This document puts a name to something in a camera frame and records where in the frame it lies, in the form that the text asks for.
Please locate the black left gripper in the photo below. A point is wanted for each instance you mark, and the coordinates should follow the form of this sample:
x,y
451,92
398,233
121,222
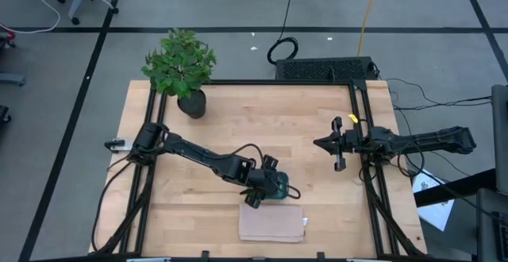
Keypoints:
x,y
258,178

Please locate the black plant pot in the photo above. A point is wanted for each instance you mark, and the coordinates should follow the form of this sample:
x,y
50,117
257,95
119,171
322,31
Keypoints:
x,y
192,105

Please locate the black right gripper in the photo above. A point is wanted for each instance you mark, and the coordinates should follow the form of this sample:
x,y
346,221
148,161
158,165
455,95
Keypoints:
x,y
349,139

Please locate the white towel label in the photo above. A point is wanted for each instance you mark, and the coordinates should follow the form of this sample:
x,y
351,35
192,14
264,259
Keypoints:
x,y
305,221

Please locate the silver metal bracket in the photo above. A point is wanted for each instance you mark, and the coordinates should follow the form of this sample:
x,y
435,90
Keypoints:
x,y
117,145

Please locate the silver metal bar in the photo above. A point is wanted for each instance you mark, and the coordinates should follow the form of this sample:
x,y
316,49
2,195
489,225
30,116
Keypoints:
x,y
148,260
369,260

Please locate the folded pink towel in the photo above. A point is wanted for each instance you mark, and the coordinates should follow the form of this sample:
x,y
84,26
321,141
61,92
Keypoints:
x,y
271,222

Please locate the black computer case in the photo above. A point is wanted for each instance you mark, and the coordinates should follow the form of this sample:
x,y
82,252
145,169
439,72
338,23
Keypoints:
x,y
325,69

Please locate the grey cabinet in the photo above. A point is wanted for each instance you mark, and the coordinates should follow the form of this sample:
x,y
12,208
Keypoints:
x,y
501,135

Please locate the yellow tag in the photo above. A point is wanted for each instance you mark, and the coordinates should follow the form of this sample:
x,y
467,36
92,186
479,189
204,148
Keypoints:
x,y
352,118

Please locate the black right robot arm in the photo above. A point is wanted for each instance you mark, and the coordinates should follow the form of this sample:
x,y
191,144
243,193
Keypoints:
x,y
428,139

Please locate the grey furniture foot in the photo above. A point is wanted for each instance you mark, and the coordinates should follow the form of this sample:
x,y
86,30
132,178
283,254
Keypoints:
x,y
12,79

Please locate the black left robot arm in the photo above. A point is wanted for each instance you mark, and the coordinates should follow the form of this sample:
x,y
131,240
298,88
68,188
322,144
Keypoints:
x,y
190,151

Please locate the teal plastic container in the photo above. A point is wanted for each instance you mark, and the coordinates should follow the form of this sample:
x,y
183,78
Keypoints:
x,y
285,184

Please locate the white paper sheet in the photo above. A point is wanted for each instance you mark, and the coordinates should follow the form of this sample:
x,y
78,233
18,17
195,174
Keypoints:
x,y
432,210

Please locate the green leafy plant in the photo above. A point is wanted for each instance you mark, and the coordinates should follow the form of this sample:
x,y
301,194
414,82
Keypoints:
x,y
180,61

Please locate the black beam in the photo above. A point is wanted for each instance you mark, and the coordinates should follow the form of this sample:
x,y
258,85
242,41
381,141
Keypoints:
x,y
456,188

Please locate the dark grey box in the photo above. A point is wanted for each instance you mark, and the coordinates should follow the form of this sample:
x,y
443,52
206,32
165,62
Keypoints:
x,y
492,230

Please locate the black caster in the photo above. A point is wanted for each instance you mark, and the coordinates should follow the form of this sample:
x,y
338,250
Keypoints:
x,y
3,114

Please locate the black metal table frame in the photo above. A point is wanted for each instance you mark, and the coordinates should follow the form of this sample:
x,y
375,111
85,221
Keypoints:
x,y
278,82

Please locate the black clamp bracket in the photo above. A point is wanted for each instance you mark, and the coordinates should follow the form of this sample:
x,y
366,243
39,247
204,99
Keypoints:
x,y
320,256
204,255

